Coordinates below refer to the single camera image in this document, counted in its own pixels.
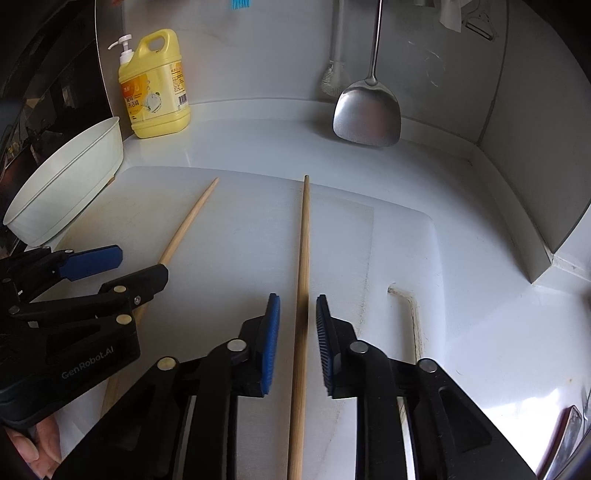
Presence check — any hanging steel peeler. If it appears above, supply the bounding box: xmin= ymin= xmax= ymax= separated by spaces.
xmin=464 ymin=10 xmax=497 ymax=42

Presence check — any white bottle brush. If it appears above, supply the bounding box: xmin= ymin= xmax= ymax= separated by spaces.
xmin=321 ymin=0 xmax=346 ymax=98

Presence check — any left human hand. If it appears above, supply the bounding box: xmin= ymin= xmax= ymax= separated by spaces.
xmin=5 ymin=415 xmax=62 ymax=479

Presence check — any hanging white rag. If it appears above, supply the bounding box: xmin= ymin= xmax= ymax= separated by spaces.
xmin=439 ymin=0 xmax=472 ymax=33

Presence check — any steel spatula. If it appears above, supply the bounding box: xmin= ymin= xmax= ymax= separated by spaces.
xmin=332 ymin=0 xmax=402 ymax=147

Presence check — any yellow dish soap bottle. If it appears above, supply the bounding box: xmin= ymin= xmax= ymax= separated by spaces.
xmin=110 ymin=29 xmax=190 ymax=139

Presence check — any wooden chopstick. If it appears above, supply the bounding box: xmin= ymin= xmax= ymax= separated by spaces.
xmin=287 ymin=175 xmax=311 ymax=480
xmin=100 ymin=177 xmax=219 ymax=417

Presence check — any white round bowl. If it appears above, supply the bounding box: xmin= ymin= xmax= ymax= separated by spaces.
xmin=3 ymin=116 xmax=124 ymax=247

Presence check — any smartphone at edge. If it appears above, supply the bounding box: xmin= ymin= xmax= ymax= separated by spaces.
xmin=537 ymin=405 xmax=583 ymax=480

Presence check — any blue silicone brush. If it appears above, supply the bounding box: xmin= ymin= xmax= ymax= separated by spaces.
xmin=230 ymin=0 xmax=250 ymax=10

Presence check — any white cutting board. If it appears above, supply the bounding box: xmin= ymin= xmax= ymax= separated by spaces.
xmin=52 ymin=167 xmax=446 ymax=479

